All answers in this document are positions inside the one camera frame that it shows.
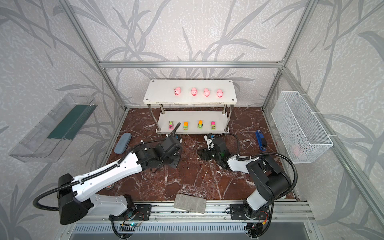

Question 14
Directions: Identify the pink item in basket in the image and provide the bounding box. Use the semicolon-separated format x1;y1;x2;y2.
291;144;305;159

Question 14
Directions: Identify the white two-tier shelf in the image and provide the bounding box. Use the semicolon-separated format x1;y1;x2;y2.
143;80;237;135

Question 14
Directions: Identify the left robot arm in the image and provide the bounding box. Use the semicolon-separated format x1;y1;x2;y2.
33;135;183;225

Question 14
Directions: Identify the blue stapler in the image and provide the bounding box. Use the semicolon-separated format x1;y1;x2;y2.
255;130;268;152

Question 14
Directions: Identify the grey blue glasses case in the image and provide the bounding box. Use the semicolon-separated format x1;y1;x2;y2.
114;133;132;155

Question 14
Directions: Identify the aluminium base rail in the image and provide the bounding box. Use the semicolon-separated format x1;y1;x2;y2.
61;200;316;224

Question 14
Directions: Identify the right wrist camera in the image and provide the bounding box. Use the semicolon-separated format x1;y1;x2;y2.
204;133;215;150

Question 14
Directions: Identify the small round orange object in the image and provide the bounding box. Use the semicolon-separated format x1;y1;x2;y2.
106;184;115;190

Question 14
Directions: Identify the green circuit board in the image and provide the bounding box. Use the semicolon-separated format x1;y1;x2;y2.
120;222;141;232

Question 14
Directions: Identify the clear plastic wall bin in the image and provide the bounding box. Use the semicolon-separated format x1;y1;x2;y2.
9;94;98;163

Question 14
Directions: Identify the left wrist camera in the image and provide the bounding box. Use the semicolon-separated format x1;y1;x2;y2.
174;135;183;143

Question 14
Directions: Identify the grey sponge block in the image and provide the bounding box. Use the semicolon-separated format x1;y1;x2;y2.
174;194;207;214

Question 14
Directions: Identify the white wire mesh basket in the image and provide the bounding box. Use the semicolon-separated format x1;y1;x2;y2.
271;91;333;164

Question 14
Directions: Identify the pink toy pig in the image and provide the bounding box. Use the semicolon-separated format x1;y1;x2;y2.
174;87;181;96
203;89;210;97
217;89;224;98
191;88;198;97

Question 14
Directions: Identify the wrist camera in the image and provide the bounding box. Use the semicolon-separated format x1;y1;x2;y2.
174;135;183;143
204;133;215;150

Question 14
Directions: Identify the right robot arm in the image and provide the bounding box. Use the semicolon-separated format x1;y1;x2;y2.
198;133;298;219

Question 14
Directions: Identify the orange green toy truck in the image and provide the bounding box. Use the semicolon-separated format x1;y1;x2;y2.
183;122;189;131

